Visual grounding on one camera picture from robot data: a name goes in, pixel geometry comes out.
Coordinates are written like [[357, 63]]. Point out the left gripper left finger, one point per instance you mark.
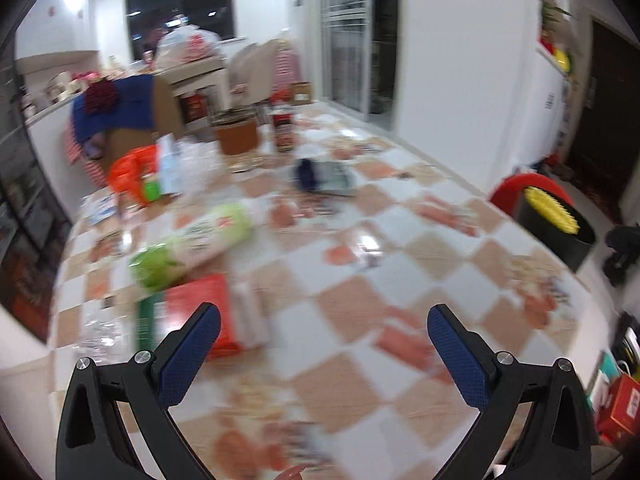
[[93, 442]]

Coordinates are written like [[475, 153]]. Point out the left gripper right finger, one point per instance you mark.
[[555, 442]]

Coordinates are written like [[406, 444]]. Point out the clear crushed plastic bottle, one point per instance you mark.
[[104, 338]]

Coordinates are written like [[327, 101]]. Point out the green plastic bottle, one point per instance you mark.
[[160, 265]]

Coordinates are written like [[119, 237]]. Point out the person's left hand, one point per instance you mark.
[[292, 473]]

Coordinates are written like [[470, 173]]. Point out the red gift bag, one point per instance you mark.
[[618, 419]]

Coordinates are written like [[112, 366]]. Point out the glass display cabinet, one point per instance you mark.
[[34, 226]]

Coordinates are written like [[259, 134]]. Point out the black boots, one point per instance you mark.
[[624, 242]]

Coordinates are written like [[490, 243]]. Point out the blue white wet wipes pack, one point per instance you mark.
[[101, 207]]

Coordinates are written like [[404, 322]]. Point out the orange plastic bag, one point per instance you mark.
[[130, 173]]

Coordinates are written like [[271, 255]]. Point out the clear plastic bag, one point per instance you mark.
[[199, 164]]

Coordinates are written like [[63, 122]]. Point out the dark entrance door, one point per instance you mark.
[[605, 149]]

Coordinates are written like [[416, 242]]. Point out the brown chair with clothes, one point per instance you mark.
[[97, 155]]

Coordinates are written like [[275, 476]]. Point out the brown glass cup with straw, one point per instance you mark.
[[237, 134]]

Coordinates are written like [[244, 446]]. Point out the dark red flower bunch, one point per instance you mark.
[[101, 97]]

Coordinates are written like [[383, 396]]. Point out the white shoe cabinet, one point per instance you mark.
[[545, 100]]

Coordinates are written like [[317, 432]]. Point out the beige dining table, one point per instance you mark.
[[205, 73]]

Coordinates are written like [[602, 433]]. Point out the red cartoon drink can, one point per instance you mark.
[[283, 128]]

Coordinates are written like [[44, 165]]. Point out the yellow helmet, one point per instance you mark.
[[563, 60]]

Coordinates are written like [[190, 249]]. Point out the beige dining chair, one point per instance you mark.
[[252, 71]]

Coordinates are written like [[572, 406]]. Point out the small cardboard box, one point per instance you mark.
[[301, 93]]

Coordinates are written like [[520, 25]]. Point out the white shopping bag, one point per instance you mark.
[[184, 43]]

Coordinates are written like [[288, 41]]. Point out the pink plastic stool stack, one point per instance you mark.
[[286, 69]]

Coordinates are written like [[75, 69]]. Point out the potted green plant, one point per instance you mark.
[[552, 19]]

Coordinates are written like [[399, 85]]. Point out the dark window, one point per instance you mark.
[[149, 20]]

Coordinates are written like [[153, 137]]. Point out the sliding glass door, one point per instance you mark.
[[358, 47]]

